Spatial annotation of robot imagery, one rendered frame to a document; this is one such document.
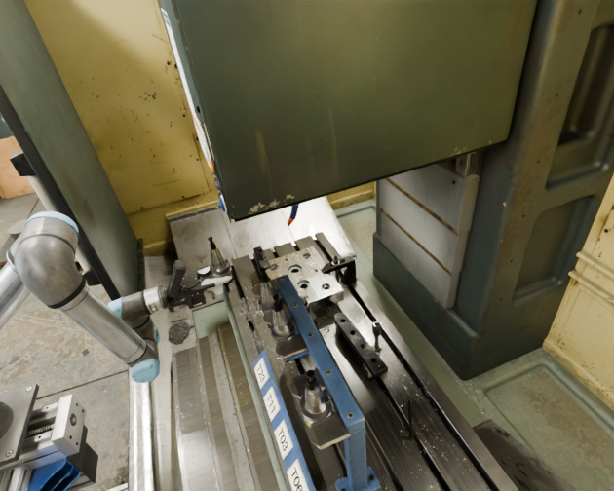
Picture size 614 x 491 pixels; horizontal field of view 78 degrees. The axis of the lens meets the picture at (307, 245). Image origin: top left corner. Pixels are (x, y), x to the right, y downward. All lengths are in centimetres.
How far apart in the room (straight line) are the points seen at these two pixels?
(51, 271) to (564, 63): 117
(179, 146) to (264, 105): 143
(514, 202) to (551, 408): 85
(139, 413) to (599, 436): 151
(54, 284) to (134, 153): 119
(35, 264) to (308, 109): 67
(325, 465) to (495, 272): 71
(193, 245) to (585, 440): 183
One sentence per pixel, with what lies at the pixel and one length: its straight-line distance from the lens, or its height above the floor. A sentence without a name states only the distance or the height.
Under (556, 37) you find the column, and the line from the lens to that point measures 97.
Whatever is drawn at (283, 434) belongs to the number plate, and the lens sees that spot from 113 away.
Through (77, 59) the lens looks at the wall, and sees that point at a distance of 200.
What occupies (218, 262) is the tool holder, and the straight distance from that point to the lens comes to 117.
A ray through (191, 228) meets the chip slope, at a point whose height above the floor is 82.
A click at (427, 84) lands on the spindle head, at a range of 81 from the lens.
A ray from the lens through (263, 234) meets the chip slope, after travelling 211.
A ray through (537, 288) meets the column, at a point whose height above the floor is 96.
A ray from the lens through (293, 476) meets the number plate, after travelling 109.
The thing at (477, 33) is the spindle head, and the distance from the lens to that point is 86.
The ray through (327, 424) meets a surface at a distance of 81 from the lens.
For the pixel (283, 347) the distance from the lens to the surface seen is 93.
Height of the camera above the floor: 194
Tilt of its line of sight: 37 degrees down
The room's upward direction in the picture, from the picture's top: 8 degrees counter-clockwise
